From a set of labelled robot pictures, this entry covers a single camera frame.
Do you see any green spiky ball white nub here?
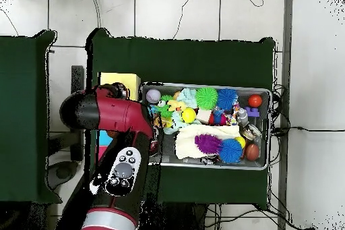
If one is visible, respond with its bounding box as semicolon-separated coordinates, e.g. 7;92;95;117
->
195;86;218;111

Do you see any wooden box with three holes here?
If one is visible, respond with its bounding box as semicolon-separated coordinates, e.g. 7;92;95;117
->
97;72;142;162

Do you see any shallow mesh bin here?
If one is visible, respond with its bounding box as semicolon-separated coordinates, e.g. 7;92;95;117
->
141;81;272;171

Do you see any green spiky ball with eyes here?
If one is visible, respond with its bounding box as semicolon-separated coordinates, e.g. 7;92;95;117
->
157;94;176;119

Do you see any yellow tennis ball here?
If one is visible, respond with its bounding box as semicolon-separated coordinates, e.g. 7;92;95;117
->
181;107;197;123

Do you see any mint green cloth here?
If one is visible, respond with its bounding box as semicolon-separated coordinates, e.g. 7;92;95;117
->
176;87;199;109

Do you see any cream muslin cloth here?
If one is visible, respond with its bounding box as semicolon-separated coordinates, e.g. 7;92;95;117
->
175;123;241;160

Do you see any purple spiky toy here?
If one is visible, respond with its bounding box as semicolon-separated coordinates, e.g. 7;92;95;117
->
194;133;224;155

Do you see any dark green table cloth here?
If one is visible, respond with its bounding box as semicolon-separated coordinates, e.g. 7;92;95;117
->
84;28;276;210

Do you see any blue spiky ball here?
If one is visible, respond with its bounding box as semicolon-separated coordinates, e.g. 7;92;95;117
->
216;88;239;111
218;138;244;165

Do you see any black upright panel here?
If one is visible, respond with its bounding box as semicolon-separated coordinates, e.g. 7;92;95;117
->
70;65;85;162

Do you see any dark green side-table cloth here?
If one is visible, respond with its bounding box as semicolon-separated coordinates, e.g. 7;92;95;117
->
0;30;63;204

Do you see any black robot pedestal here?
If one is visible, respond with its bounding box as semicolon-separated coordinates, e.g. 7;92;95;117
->
156;202;208;230

